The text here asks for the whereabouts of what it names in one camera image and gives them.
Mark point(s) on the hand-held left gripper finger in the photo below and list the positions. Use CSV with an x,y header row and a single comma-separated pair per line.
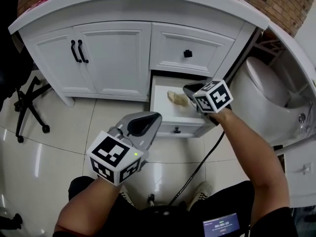
x,y
144,128
138,122

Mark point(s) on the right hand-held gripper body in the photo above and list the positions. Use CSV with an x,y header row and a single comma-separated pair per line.
x,y
217,97

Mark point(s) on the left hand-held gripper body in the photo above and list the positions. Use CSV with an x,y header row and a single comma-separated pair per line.
x,y
108,152

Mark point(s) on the beige cloth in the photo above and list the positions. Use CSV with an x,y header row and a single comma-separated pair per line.
x,y
177,99

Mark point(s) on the shallow white drawer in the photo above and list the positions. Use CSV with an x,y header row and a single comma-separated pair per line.
x,y
163,112

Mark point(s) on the person's left forearm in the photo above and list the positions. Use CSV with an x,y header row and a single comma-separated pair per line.
x,y
86,204

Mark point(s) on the person's right forearm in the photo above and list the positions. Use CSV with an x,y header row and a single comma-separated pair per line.
x,y
251,162

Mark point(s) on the black square drawer knob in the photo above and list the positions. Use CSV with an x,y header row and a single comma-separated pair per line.
x,y
177,130
187,53

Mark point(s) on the tall white drawer front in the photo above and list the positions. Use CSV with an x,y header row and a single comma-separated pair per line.
x,y
172,48

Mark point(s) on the white toilet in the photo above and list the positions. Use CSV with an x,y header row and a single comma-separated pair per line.
x,y
261,95

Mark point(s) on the person's left white shoe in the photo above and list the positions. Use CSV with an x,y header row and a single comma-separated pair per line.
x,y
127,196

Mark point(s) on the person's white shoe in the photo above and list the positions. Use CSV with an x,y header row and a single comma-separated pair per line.
x,y
201,194
127,196

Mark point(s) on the white cabinet door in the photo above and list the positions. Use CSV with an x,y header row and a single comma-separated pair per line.
x,y
54,65
118,60

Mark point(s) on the white vanity cabinet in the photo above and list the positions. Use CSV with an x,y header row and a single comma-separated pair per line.
x,y
111,58

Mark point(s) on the black round stool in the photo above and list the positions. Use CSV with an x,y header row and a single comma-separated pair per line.
x,y
163,207

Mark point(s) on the person's right white shoe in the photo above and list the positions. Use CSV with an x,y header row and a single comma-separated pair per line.
x,y
201,194

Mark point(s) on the black office chair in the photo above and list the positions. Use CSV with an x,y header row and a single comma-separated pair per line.
x,y
27,107

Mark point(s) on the white vanity countertop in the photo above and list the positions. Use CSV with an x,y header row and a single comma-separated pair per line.
x,y
135,6

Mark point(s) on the person's right leg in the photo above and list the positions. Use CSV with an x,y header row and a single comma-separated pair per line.
x,y
229,199

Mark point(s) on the black screen device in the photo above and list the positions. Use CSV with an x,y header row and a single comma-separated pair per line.
x,y
222,226

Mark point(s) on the red and white object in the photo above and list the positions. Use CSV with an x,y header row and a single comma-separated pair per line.
x,y
42,3

